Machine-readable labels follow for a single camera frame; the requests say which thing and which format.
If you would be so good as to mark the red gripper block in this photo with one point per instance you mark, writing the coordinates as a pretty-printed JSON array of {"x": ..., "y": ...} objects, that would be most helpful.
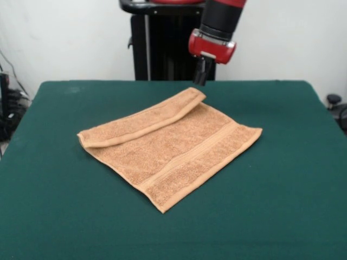
[{"x": 210, "y": 50}]

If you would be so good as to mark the tan terry towel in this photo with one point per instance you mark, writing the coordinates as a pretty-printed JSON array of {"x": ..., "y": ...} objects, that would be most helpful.
[{"x": 173, "y": 151}]

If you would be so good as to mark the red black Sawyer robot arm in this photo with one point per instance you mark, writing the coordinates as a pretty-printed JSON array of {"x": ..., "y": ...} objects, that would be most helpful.
[{"x": 222, "y": 16}]

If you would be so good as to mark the black office chair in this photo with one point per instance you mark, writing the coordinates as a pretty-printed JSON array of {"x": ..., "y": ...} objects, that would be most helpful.
[{"x": 339, "y": 108}]

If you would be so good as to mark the dark green table cloth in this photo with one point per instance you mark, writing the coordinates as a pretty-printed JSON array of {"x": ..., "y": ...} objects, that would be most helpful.
[{"x": 81, "y": 189}]

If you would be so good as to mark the black electronics box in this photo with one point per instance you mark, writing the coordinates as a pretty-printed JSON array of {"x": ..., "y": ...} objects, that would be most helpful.
[{"x": 4, "y": 89}]

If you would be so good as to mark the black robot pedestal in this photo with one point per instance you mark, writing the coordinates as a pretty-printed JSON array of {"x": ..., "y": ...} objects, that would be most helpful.
[{"x": 165, "y": 48}]

